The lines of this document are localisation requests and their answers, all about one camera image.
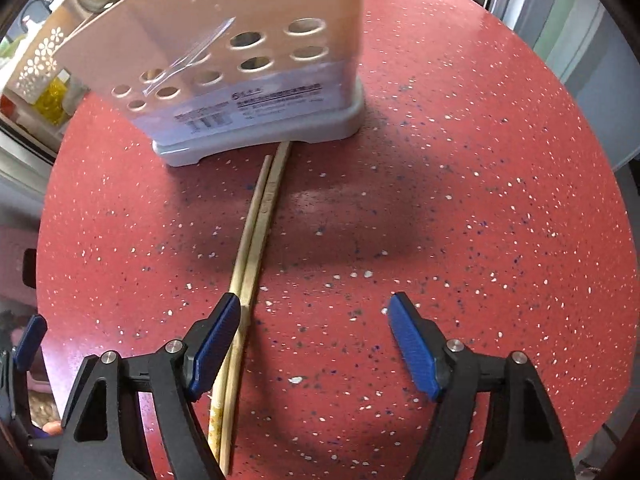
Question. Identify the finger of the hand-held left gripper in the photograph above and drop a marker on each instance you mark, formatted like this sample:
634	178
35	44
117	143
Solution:
30	340

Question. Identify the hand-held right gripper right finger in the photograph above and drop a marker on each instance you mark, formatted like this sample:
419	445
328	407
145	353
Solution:
415	345

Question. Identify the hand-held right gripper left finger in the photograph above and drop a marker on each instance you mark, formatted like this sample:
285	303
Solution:
215	345

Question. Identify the wooden chopstick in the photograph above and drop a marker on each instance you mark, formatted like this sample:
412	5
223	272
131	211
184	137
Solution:
261	240
246	245

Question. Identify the beige utensil holder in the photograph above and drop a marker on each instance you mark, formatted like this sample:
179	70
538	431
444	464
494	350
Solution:
225	10

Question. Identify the yellow packet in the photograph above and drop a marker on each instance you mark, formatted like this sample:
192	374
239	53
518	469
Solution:
50	95

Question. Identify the white patterned basket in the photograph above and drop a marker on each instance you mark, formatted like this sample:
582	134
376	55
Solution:
40	60

